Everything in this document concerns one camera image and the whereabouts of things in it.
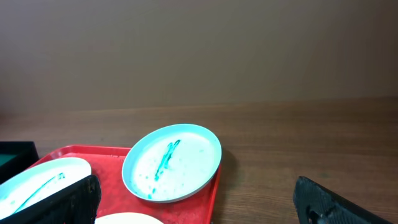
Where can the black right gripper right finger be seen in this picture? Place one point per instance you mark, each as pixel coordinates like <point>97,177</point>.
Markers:
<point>316,204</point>

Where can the red plastic tray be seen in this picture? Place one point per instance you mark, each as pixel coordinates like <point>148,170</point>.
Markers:
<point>106,163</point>

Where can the white plate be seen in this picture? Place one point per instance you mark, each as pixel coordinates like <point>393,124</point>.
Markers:
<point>40,182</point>
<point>127,218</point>

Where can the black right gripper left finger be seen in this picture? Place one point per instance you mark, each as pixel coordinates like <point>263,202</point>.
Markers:
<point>78,203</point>

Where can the white plate tray corner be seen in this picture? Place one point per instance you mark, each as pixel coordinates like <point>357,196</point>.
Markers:
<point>172,163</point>

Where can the black tray with green liquid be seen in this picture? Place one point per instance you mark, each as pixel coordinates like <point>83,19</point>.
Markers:
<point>16,156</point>

